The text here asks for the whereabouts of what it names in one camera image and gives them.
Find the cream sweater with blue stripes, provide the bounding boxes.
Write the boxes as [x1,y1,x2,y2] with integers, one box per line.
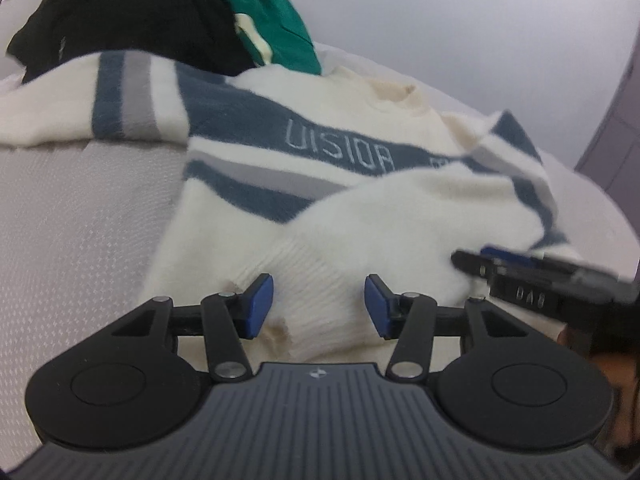
[1,51,576,364]

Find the person's right hand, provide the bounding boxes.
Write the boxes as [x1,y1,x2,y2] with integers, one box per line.
[587,352,639,448]

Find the green garment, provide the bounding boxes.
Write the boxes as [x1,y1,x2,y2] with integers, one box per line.
[226,0,321,75]

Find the black garment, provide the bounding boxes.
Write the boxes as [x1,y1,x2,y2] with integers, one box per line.
[6,0,255,81]

